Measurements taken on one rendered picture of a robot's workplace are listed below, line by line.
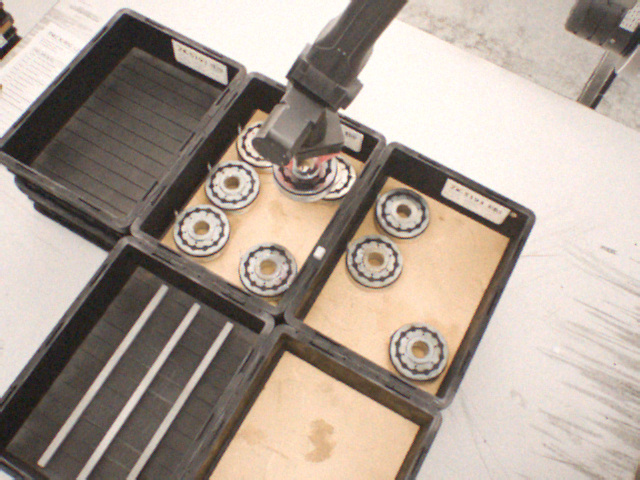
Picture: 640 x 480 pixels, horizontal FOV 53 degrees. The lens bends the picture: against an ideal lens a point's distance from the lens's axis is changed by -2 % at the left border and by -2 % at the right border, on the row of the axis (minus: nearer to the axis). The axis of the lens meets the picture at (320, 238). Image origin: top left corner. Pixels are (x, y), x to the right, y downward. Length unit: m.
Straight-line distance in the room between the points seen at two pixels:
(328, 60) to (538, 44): 2.05
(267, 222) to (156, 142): 0.28
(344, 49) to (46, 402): 0.77
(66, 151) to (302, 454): 0.73
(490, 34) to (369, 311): 1.74
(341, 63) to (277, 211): 0.54
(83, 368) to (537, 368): 0.85
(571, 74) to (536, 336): 1.52
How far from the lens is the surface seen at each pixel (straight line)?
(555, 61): 2.74
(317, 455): 1.12
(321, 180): 1.04
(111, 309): 1.21
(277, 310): 1.06
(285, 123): 0.82
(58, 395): 1.19
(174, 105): 1.38
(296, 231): 1.23
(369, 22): 0.69
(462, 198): 1.25
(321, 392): 1.14
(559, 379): 1.39
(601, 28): 1.22
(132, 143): 1.35
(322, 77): 0.80
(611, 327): 1.46
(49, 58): 1.68
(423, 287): 1.21
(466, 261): 1.25
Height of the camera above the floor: 1.95
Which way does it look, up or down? 66 degrees down
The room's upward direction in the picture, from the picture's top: 9 degrees clockwise
